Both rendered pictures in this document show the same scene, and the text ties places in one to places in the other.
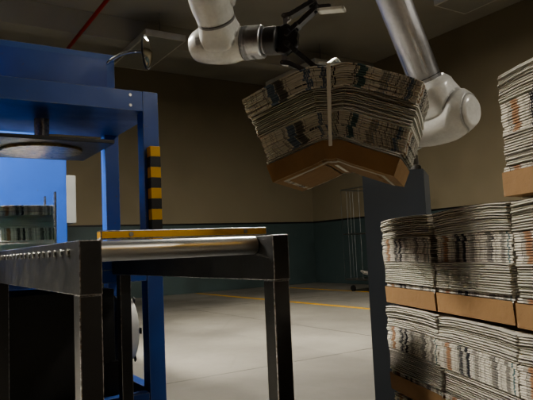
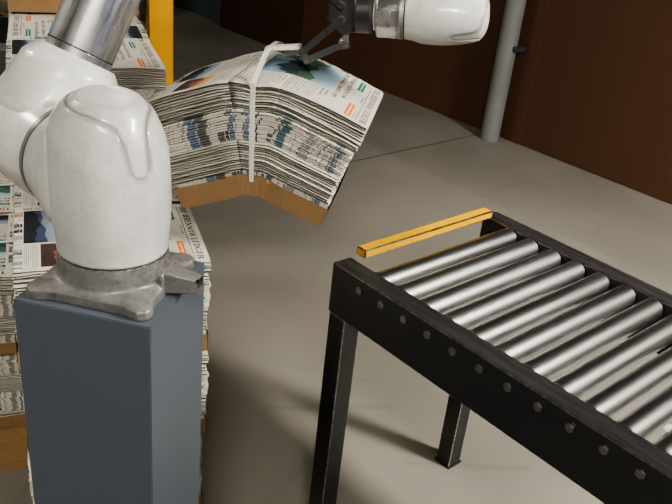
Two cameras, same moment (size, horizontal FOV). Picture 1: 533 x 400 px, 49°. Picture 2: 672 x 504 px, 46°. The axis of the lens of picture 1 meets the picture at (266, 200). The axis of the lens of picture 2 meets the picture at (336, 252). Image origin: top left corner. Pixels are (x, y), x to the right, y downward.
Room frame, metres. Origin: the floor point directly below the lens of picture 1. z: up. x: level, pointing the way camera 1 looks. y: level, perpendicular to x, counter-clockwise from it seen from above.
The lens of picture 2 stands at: (3.02, -0.32, 1.58)
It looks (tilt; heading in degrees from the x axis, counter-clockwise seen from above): 27 degrees down; 169
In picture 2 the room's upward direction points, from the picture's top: 6 degrees clockwise
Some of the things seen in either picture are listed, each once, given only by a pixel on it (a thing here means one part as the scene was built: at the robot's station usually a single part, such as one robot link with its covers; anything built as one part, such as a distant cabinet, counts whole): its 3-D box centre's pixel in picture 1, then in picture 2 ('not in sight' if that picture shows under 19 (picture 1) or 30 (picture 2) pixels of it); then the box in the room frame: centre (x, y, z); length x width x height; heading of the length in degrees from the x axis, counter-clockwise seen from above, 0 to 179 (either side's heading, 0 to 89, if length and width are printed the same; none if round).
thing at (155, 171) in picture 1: (154, 193); not in sight; (2.76, 0.53, 1.05); 0.05 x 0.05 x 0.45; 33
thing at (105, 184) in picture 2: not in sight; (106, 169); (1.99, -0.46, 1.17); 0.18 x 0.16 x 0.22; 37
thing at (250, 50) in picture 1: (254, 42); (389, 14); (1.52, 0.01, 1.32); 0.09 x 0.06 x 0.09; 162
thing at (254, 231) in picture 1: (188, 232); (428, 230); (1.41, 0.19, 0.81); 0.43 x 0.03 x 0.02; 123
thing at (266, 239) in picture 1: (178, 259); (603, 459); (2.11, 0.33, 0.74); 1.34 x 0.05 x 0.12; 33
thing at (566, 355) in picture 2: not in sight; (594, 340); (1.81, 0.44, 0.77); 0.47 x 0.05 x 0.05; 123
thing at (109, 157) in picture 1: (112, 253); not in sight; (3.32, 0.89, 0.77); 0.09 x 0.09 x 1.55; 33
